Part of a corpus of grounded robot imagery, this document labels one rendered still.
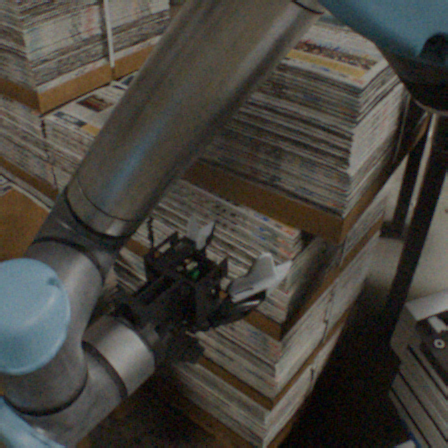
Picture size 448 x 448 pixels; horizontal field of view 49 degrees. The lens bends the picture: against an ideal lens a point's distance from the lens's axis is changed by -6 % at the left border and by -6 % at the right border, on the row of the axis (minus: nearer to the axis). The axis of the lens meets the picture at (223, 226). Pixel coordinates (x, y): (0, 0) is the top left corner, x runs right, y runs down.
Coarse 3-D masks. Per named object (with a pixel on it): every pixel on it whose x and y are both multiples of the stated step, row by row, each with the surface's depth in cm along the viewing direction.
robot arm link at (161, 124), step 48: (192, 0) 31; (240, 0) 29; (288, 0) 28; (192, 48) 32; (240, 48) 31; (288, 48) 32; (144, 96) 35; (192, 96) 33; (240, 96) 34; (96, 144) 39; (144, 144) 36; (192, 144) 37; (96, 192) 40; (144, 192) 40; (48, 240) 42; (96, 240) 43
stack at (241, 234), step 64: (0, 128) 112; (64, 128) 94; (192, 192) 80; (384, 192) 97; (128, 256) 104; (256, 256) 77; (320, 256) 83; (320, 320) 100; (192, 384) 114; (256, 384) 97
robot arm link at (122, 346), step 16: (112, 320) 48; (96, 336) 47; (112, 336) 47; (128, 336) 47; (112, 352) 46; (128, 352) 47; (144, 352) 48; (128, 368) 46; (144, 368) 48; (128, 384) 46
